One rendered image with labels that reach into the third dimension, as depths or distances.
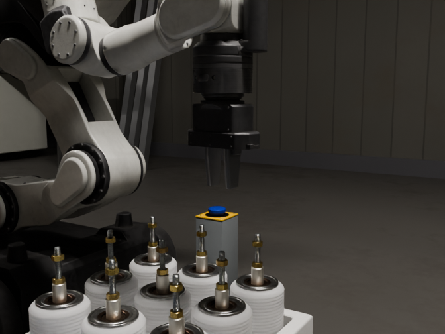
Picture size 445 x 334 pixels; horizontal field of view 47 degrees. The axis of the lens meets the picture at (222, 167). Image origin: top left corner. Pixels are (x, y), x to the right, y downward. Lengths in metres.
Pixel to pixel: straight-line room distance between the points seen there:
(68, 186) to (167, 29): 0.56
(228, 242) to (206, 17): 0.57
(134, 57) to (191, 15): 0.14
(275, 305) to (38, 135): 4.17
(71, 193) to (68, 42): 0.43
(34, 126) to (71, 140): 3.65
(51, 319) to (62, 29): 0.45
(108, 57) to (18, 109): 3.97
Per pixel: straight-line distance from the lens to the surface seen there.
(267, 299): 0.89
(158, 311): 0.86
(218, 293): 0.81
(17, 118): 4.78
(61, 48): 0.88
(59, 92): 1.24
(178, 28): 0.74
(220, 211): 1.12
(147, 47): 0.80
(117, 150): 1.20
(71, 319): 0.86
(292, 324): 0.95
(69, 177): 1.19
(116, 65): 0.84
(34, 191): 1.37
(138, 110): 4.03
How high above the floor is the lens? 0.58
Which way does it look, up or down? 8 degrees down
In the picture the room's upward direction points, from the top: straight up
